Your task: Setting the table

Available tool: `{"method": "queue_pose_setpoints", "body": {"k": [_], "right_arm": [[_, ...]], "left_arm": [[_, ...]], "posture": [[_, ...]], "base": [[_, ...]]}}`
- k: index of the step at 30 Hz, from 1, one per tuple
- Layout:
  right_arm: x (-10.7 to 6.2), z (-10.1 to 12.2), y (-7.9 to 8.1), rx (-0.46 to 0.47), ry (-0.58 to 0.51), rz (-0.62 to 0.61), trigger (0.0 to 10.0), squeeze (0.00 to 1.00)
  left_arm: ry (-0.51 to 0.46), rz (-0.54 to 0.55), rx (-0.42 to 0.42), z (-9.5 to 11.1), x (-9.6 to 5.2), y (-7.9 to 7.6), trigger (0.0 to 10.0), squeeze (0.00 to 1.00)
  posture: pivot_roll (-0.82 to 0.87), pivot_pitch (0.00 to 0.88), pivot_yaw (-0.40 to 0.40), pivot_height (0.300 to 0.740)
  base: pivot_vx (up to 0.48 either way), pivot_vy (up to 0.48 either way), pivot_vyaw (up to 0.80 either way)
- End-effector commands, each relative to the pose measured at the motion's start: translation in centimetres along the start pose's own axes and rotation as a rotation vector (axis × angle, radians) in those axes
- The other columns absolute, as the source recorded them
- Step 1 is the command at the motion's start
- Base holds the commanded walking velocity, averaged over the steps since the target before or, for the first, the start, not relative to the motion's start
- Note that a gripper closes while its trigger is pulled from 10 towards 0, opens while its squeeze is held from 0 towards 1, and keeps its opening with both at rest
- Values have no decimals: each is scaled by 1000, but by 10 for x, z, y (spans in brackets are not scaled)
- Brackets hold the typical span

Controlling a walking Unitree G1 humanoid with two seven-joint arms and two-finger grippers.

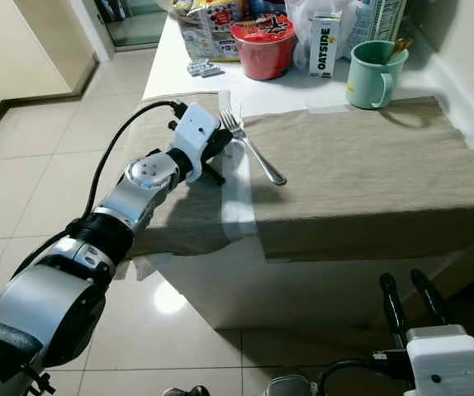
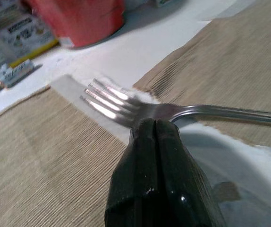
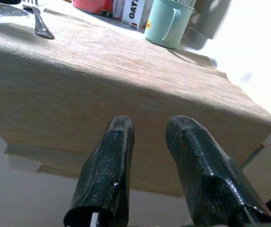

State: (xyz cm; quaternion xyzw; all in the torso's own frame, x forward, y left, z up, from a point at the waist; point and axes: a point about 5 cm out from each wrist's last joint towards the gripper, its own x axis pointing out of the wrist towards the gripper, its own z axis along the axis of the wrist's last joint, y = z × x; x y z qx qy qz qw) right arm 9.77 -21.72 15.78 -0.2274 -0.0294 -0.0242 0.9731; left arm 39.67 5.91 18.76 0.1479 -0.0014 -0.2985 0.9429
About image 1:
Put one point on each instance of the red instant noodle bowl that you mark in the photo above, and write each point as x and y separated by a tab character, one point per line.
262	58

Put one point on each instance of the glass sliding door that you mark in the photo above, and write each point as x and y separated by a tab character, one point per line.
130	18

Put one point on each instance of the white Oatside drink carton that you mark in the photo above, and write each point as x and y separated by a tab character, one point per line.
324	45

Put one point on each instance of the gold spoon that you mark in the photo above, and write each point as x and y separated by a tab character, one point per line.
402	46

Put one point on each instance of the cream crackers box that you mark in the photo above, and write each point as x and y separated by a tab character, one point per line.
381	16

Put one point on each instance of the silver metal fork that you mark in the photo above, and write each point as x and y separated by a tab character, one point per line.
262	163

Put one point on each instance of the green mug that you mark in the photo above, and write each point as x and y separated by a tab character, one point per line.
371	81

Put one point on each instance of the cream kitchen cabinet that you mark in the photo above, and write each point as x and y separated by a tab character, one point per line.
22	41

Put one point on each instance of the instant noodle multipack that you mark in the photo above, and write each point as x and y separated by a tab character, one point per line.
204	29

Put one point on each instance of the white battery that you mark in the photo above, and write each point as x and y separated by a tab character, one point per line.
197	64
209	72

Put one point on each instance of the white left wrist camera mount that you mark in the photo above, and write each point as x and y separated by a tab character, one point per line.
196	132

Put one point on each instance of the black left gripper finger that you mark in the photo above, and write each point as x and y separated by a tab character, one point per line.
222	147

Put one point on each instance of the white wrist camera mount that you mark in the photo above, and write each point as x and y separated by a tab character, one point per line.
447	363
196	132

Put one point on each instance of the white plastic bag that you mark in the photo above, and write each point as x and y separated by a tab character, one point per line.
299	21

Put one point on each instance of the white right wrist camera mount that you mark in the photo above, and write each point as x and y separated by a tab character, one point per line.
447	363

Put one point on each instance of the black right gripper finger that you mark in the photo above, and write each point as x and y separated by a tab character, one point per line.
392	313
428	301

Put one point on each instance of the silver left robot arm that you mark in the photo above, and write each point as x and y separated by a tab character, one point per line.
55	305

